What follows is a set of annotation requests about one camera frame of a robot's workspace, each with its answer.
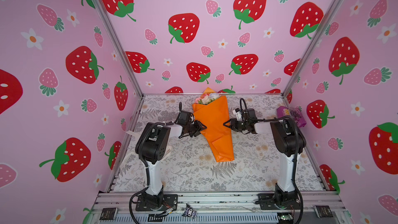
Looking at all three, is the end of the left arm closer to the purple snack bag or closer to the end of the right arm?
the end of the right arm

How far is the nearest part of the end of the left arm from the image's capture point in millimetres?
841

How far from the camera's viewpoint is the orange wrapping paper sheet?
90 centimetres
